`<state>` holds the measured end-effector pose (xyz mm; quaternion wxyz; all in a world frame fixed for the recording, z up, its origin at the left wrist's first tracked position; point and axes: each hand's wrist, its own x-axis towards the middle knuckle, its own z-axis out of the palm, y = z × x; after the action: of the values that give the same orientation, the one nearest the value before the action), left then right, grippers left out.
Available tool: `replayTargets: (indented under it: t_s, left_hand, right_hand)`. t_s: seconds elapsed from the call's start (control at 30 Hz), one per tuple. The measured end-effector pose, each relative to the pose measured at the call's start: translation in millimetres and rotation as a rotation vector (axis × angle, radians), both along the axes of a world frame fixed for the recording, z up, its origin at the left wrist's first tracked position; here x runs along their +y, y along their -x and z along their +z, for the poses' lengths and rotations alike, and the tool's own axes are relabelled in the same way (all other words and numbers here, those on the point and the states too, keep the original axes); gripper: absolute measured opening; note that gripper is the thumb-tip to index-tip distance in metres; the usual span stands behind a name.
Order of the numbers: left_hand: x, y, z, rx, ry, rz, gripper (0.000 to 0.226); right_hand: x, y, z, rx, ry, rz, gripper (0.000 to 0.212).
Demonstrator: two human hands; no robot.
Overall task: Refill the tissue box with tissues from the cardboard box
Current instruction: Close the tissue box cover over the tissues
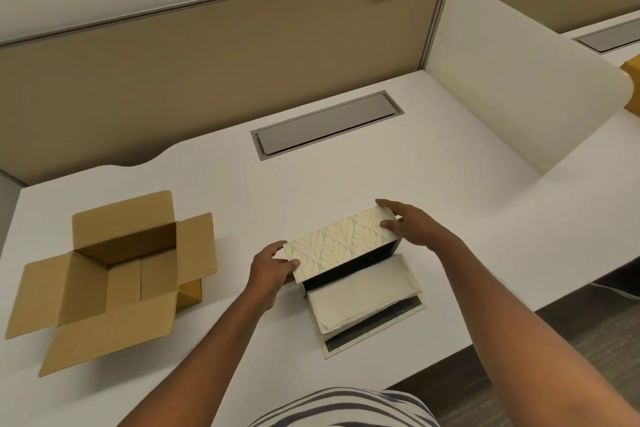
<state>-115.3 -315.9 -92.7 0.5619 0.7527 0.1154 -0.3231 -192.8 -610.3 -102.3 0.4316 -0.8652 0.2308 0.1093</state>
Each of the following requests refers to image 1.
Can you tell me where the person's right hand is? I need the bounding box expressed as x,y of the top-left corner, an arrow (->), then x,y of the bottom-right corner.
374,198 -> 464,255

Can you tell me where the person's left hand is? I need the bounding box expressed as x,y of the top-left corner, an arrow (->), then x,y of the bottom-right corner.
247,241 -> 301,313

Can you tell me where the leaf-patterned gift box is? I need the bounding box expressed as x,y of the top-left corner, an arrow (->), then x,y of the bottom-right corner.
283,205 -> 404,298

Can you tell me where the person's right forearm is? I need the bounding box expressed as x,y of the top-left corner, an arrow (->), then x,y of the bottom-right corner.
435,236 -> 640,427

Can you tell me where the person's left forearm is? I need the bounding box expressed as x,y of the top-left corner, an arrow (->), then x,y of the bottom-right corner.
116,291 -> 279,427

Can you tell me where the white tissue paper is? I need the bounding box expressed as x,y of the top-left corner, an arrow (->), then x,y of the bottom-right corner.
305,254 -> 421,336

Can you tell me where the open brown cardboard box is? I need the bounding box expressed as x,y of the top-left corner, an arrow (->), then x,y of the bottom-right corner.
4,189 -> 219,378

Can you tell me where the striped shirt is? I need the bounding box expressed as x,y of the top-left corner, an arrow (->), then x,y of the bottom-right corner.
247,388 -> 441,427

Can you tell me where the white desk divider panel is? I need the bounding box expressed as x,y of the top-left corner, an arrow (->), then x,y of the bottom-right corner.
424,0 -> 635,176

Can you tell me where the yellow box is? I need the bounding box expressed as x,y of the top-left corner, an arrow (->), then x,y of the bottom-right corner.
619,55 -> 640,117

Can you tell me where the grey desk cable cover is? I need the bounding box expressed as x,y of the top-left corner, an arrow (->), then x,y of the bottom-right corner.
572,17 -> 640,54
249,90 -> 405,161

